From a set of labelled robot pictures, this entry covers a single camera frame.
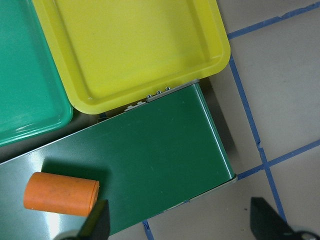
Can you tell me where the yellow plastic tray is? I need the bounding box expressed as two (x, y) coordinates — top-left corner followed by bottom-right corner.
(33, 0), (231, 115)

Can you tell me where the plain orange cylinder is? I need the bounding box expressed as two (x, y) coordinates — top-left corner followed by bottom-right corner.
(23, 172), (100, 217)

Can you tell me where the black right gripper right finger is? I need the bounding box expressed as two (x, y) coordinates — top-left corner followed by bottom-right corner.
(250, 197), (297, 240)

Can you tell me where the green conveyor belt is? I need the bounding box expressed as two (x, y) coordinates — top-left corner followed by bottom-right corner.
(0, 80), (236, 240)

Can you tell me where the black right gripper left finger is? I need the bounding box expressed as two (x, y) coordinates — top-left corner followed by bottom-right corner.
(75, 199), (111, 240)

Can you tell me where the green plastic tray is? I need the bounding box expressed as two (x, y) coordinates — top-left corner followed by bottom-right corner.
(0, 0), (73, 146)

